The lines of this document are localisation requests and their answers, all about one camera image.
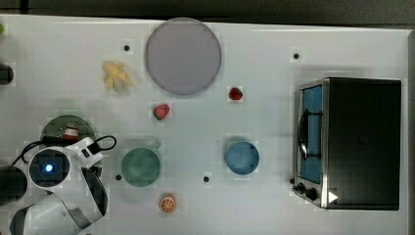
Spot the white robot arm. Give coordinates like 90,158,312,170
10,137,108,235

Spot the green plastic strainer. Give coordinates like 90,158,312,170
40,115,96,140

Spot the small red plush fruit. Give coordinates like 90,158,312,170
228,87,243,101

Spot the plush strawberry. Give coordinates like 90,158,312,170
153,104,170,120

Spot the blue cup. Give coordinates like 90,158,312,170
225,142,260,175

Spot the grey round plate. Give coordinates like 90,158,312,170
145,18,222,95

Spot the plush orange slice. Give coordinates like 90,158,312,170
160,194,176,213

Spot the yellow plush banana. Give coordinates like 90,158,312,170
103,62,133,90

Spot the green cup with handle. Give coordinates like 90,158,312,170
120,140,161,188

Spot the black cylinder lower mount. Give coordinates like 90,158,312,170
0,165,27,206

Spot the black cylinder mount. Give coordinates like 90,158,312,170
0,165,27,206
0,64,14,85

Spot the black cylinder upper mount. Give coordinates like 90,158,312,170
0,64,14,85

